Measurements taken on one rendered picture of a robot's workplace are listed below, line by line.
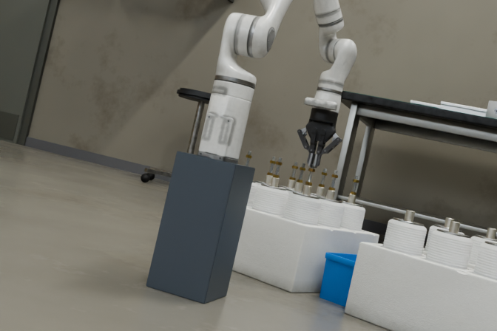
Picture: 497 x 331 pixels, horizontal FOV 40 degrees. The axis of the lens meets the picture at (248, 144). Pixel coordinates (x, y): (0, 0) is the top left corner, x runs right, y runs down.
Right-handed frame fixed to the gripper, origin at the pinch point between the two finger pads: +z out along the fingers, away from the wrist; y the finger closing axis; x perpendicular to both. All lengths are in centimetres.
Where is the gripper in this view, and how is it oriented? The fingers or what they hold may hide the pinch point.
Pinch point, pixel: (313, 160)
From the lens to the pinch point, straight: 192.2
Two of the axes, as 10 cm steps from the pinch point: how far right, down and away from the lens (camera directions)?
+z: -2.2, 9.7, -0.2
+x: -3.3, -0.9, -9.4
